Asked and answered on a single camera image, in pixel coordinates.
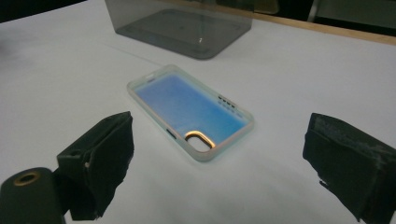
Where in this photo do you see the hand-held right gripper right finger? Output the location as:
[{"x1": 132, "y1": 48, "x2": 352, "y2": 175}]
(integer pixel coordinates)
[{"x1": 302, "y1": 112, "x2": 396, "y2": 224}]

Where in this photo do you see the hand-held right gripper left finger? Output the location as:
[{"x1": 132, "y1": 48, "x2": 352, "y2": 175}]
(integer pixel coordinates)
[{"x1": 52, "y1": 111, "x2": 135, "y2": 222}]

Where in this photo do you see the clear blue phone case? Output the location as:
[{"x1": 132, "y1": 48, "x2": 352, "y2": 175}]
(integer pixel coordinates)
[{"x1": 126, "y1": 63, "x2": 255, "y2": 163}]

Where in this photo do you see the grey transparent plastic container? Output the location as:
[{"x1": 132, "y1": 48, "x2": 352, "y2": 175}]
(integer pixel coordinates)
[{"x1": 104, "y1": 0, "x2": 254, "y2": 61}]

